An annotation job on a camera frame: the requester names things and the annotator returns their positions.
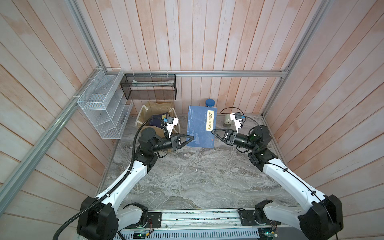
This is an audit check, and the white wire mesh shelf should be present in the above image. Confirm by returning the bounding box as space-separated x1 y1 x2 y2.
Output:
78 68 133 140

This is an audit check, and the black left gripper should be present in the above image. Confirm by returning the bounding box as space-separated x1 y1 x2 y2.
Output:
151 132 194 153

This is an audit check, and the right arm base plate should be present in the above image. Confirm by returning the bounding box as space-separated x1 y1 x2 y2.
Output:
237 208 282 226

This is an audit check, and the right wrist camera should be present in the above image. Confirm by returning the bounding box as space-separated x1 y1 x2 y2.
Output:
230 112 245 132

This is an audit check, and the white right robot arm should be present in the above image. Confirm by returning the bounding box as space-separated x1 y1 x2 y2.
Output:
211 126 344 240

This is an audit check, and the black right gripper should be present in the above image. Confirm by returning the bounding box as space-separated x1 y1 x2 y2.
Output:
213 130 258 155

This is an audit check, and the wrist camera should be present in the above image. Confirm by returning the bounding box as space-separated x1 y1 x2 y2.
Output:
162 117 179 138
230 112 245 132

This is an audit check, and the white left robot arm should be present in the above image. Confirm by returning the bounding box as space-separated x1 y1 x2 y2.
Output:
77 128 194 240

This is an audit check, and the black corrugated cable conduit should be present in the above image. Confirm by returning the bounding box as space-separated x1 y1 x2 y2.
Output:
52 117 164 240

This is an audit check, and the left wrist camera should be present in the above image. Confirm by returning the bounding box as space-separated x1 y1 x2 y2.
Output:
162 117 179 138

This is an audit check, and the tan canvas bag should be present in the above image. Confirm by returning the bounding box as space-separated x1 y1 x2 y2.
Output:
135 102 178 138

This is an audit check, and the clear pencil tube blue lid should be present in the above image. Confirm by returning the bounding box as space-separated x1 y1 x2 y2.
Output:
205 99 216 108

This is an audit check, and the navy book yellow label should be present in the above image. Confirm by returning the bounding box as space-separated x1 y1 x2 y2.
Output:
149 113 169 128
187 106 217 149

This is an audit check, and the black mesh wall basket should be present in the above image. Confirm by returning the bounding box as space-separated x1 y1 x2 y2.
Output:
120 73 177 101

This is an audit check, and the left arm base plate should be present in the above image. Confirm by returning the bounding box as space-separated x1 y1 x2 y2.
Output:
131 212 162 229

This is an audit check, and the aluminium front rail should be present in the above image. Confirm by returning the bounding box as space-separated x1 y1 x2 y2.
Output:
116 206 325 233

